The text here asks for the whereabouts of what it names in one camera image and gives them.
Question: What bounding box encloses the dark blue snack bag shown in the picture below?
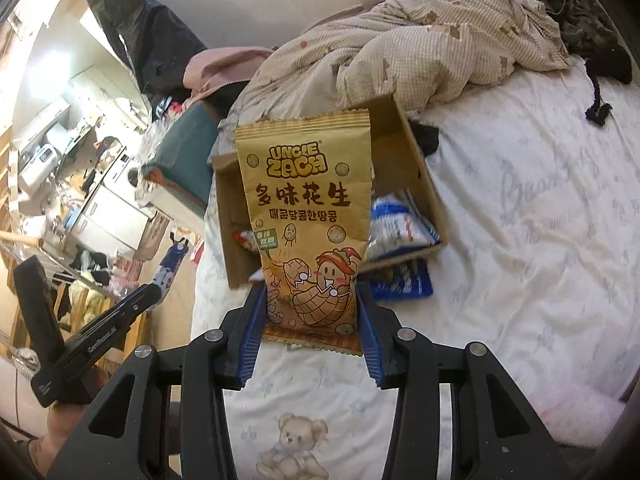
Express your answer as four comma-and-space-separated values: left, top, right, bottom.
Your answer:
366, 259, 433, 301

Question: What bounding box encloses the silver red chip bag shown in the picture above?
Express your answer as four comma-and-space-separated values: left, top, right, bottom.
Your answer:
232, 230, 259, 252

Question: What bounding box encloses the white blue snack bag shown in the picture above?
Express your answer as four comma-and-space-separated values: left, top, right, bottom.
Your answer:
366, 188, 440, 261

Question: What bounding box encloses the tan peanut snack bag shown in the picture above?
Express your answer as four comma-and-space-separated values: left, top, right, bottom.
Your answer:
235, 110, 372, 354

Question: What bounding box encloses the small blue white snack stick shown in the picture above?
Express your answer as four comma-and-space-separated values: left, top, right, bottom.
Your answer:
151, 237, 189, 307

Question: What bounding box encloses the person's left hand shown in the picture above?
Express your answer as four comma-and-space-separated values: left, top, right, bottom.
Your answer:
27, 402, 89, 476

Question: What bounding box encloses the wooden stool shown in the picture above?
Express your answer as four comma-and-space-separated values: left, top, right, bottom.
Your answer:
1, 228, 149, 364

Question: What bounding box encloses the white kitchen cabinet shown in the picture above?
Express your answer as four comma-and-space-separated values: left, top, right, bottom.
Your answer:
63, 184, 155, 257

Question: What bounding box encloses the brown cardboard box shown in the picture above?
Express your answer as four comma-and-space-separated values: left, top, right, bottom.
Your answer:
210, 94, 448, 289

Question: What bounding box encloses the black garment beside box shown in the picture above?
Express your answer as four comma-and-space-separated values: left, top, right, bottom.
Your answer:
409, 120, 439, 157

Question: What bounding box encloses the pink patterned pillow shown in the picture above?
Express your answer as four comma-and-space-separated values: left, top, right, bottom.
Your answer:
530, 382, 626, 448

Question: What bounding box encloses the pink cloth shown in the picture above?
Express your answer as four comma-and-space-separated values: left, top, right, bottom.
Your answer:
182, 47, 274, 110

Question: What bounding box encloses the checkered bear print duvet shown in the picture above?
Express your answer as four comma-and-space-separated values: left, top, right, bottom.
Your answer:
210, 0, 570, 156

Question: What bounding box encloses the black plastic bag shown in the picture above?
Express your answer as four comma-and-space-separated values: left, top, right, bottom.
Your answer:
87, 0, 206, 106

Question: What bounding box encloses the camouflage jacket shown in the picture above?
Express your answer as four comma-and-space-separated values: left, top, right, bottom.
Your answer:
538, 0, 632, 127

